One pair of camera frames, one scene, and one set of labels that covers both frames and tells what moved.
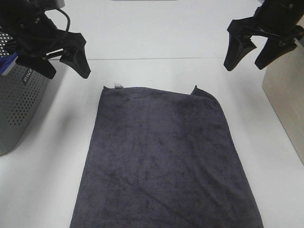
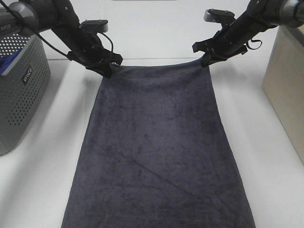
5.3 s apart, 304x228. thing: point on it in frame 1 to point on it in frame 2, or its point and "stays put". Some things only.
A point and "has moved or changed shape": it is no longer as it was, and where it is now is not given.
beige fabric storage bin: [283, 83] stays put
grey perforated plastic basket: [22, 92] stays put
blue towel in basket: [5, 61] stays put
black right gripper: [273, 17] to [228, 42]
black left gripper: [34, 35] to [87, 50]
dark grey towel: [160, 159] has moved or changed shape
